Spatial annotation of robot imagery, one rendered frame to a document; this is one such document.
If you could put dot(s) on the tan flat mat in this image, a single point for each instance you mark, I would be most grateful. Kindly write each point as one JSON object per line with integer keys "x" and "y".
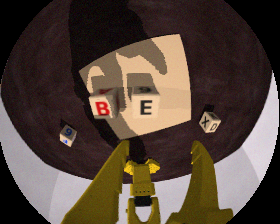
{"x": 159, "y": 62}

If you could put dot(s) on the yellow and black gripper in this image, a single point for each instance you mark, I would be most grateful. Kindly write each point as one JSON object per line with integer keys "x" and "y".
{"x": 99, "y": 204}

